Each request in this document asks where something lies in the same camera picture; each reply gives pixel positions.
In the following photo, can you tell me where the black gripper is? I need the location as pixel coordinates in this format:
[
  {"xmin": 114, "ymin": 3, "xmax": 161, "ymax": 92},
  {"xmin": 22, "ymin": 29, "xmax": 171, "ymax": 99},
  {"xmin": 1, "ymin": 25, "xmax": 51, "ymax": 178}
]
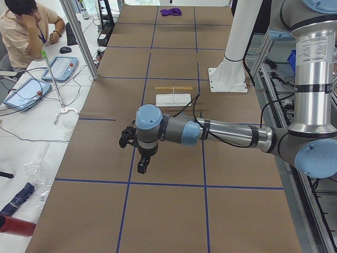
[{"xmin": 137, "ymin": 146, "xmax": 158, "ymax": 174}]

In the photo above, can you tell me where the purple towel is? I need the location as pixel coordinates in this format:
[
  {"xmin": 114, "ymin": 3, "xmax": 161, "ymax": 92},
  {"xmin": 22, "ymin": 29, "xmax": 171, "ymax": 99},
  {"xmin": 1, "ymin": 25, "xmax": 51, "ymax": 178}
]
[{"xmin": 160, "ymin": 7, "xmax": 182, "ymax": 16}]

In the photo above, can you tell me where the white towel rack base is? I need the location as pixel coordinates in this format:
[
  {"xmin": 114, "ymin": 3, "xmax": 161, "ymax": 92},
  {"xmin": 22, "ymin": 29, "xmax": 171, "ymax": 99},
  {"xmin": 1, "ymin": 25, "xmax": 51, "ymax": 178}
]
[{"xmin": 155, "ymin": 94, "xmax": 191, "ymax": 107}]

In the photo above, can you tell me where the wooden rack bar upper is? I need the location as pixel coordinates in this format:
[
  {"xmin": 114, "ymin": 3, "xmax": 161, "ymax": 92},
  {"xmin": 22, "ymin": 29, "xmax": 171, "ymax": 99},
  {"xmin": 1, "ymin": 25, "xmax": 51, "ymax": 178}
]
[{"xmin": 154, "ymin": 86, "xmax": 193, "ymax": 91}]

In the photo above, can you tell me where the reacher grabber stick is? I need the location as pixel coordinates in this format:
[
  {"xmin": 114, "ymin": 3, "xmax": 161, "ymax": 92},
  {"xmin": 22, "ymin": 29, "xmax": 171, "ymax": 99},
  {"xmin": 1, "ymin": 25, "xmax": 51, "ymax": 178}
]
[{"xmin": 41, "ymin": 50, "xmax": 79, "ymax": 125}]

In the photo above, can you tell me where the clear plastic wrap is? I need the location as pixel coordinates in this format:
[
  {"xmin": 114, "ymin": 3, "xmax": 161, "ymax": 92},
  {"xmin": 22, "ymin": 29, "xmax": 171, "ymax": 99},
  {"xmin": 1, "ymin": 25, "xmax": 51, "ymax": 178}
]
[{"xmin": 24, "ymin": 142, "xmax": 54, "ymax": 209}]

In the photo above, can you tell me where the folded dark umbrella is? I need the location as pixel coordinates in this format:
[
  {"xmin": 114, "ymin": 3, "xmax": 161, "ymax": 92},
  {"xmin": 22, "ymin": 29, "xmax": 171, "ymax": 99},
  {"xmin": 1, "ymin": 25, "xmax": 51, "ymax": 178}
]
[{"xmin": 1, "ymin": 182, "xmax": 35, "ymax": 216}]

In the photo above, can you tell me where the teach pendant far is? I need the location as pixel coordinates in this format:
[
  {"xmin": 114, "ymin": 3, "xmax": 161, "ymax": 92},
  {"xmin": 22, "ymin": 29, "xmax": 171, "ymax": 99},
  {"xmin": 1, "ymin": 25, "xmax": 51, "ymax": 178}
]
[{"xmin": 44, "ymin": 56, "xmax": 78, "ymax": 82}]

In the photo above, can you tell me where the teach pendant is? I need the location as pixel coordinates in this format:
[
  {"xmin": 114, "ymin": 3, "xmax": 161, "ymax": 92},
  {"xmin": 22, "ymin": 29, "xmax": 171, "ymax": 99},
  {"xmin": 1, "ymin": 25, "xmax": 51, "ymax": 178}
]
[
  {"xmin": 44, "ymin": 56, "xmax": 78, "ymax": 82},
  {"xmin": 3, "ymin": 78, "xmax": 51, "ymax": 111}
]

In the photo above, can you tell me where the small black box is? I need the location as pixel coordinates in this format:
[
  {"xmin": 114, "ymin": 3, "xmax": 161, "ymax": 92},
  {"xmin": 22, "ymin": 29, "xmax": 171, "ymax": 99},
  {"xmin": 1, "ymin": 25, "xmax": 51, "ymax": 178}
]
[{"xmin": 97, "ymin": 34, "xmax": 107, "ymax": 47}]

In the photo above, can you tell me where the teach pendant near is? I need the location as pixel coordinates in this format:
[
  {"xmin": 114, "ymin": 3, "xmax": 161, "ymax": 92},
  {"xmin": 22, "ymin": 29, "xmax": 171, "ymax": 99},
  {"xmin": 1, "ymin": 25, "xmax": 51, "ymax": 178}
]
[{"xmin": 3, "ymin": 78, "xmax": 51, "ymax": 111}]

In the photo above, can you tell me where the black computer mouse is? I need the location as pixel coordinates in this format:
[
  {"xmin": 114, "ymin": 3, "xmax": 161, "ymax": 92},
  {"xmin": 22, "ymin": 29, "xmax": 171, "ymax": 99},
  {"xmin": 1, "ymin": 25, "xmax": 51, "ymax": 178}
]
[{"xmin": 60, "ymin": 46, "xmax": 72, "ymax": 54}]

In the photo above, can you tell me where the red bottle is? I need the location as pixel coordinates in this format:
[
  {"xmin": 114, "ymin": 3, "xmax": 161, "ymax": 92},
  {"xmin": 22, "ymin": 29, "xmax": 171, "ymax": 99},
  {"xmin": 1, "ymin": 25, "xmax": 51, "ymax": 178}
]
[{"xmin": 1, "ymin": 215, "xmax": 36, "ymax": 237}]

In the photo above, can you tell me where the black keyboard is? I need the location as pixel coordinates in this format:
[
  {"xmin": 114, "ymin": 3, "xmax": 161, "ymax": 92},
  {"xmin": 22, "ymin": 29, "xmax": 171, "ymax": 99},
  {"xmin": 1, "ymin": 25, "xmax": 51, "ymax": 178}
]
[{"xmin": 65, "ymin": 23, "xmax": 77, "ymax": 46}]

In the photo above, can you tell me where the seated person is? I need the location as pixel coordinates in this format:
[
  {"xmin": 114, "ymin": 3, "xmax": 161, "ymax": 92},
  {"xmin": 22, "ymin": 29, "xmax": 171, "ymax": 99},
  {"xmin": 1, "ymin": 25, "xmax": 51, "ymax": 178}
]
[{"xmin": 1, "ymin": 0, "xmax": 65, "ymax": 70}]

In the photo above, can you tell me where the blue storage bin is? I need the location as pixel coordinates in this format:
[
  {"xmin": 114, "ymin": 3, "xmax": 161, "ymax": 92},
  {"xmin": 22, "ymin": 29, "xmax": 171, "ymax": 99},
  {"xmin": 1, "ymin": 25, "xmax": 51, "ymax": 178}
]
[{"xmin": 287, "ymin": 50, "xmax": 296, "ymax": 73}]

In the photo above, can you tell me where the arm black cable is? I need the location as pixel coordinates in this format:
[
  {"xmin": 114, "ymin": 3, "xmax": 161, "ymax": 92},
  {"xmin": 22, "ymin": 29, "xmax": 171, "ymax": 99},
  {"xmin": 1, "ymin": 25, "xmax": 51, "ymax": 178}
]
[{"xmin": 171, "ymin": 93, "xmax": 290, "ymax": 148}]

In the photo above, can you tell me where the white column pedestal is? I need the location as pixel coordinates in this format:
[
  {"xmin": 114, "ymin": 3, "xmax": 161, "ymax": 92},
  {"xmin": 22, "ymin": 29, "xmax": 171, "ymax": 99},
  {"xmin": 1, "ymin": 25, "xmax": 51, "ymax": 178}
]
[{"xmin": 209, "ymin": 0, "xmax": 263, "ymax": 93}]

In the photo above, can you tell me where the aluminium frame post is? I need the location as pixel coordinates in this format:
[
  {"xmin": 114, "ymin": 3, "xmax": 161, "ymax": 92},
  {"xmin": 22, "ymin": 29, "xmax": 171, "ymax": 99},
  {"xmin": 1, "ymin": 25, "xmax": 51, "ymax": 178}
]
[{"xmin": 60, "ymin": 0, "xmax": 98, "ymax": 80}]

